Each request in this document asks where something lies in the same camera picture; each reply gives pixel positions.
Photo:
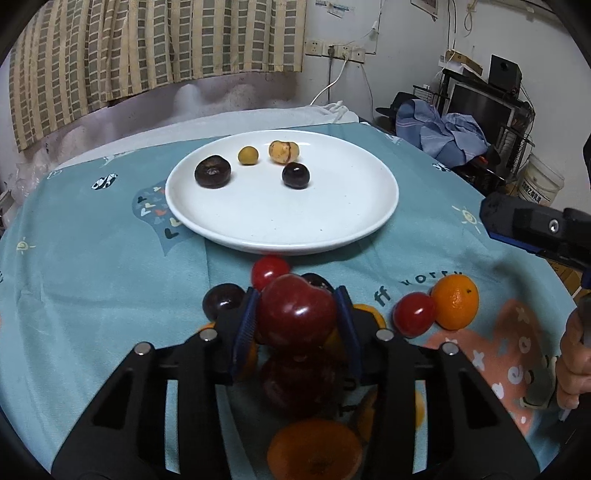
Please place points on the orange mandarin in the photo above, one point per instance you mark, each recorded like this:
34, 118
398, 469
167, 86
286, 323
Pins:
371, 316
455, 302
314, 452
364, 415

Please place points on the white round plate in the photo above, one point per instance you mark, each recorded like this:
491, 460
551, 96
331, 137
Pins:
286, 217

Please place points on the double wall outlet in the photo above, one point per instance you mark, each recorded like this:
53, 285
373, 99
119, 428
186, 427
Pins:
345, 54

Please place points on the wall paper note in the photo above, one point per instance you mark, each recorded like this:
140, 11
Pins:
328, 8

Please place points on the blue crumpled clothes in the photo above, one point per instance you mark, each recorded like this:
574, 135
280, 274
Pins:
438, 134

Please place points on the yellowish mandarin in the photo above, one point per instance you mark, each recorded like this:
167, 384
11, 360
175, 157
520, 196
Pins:
251, 360

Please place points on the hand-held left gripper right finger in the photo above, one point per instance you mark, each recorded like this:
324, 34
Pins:
345, 325

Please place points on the pale fluffy blanket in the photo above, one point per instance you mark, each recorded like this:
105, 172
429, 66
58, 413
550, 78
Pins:
138, 107

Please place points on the teal printed tablecloth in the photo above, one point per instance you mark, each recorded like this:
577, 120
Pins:
92, 277

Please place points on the beige striped curtain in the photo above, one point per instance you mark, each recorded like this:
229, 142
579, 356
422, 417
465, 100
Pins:
138, 46

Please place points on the black hat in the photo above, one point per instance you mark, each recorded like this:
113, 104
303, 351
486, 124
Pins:
396, 105

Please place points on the small yellow-green round fruit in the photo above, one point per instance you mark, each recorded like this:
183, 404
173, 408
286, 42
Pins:
248, 155

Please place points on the dark red apple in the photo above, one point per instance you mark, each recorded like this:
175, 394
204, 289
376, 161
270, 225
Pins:
295, 314
298, 388

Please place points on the single wall outlet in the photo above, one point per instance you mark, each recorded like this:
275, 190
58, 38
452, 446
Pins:
314, 47

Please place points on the red cherry tomato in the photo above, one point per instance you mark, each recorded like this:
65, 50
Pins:
268, 270

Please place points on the person's right hand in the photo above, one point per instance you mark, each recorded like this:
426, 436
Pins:
570, 364

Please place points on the black monitor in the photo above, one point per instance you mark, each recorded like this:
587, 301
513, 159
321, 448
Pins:
480, 110

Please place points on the wall poster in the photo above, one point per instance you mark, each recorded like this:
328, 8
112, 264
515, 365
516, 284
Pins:
425, 5

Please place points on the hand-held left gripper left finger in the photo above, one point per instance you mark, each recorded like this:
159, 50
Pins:
244, 325

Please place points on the dark brown flat chestnut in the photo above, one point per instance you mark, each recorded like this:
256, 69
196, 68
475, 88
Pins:
212, 172

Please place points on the tan cracked walnut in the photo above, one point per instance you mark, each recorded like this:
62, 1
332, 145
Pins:
283, 153

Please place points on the flat cardboard box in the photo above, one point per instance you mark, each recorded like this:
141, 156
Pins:
461, 58

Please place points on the white plastic bucket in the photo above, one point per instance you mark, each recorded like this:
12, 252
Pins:
540, 180

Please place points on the brown cardboard box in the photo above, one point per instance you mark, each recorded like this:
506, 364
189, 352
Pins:
568, 278

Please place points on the white bed sheet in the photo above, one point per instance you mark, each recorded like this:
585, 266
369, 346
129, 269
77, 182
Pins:
184, 131

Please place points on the small dark purple plum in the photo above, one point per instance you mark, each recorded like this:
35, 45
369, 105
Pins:
295, 175

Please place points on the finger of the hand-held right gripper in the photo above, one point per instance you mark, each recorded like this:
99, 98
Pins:
526, 247
501, 214

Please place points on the black speaker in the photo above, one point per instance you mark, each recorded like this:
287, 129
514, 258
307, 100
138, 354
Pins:
505, 69

